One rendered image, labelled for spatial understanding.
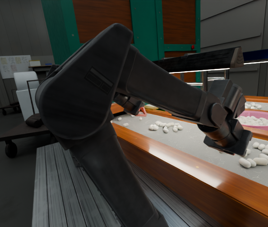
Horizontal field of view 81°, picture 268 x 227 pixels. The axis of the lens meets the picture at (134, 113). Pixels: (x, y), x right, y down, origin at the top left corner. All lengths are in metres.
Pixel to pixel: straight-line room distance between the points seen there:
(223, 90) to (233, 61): 0.30
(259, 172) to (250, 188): 0.12
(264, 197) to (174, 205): 0.22
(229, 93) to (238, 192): 0.23
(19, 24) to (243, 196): 9.74
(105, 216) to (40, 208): 0.23
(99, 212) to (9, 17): 9.62
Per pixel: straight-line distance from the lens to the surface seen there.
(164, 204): 0.56
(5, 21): 9.84
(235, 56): 0.69
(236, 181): 0.51
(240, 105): 0.47
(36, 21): 9.84
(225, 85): 0.40
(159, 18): 1.54
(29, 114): 4.73
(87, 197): 0.63
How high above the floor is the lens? 1.07
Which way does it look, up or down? 15 degrees down
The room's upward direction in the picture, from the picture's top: 6 degrees counter-clockwise
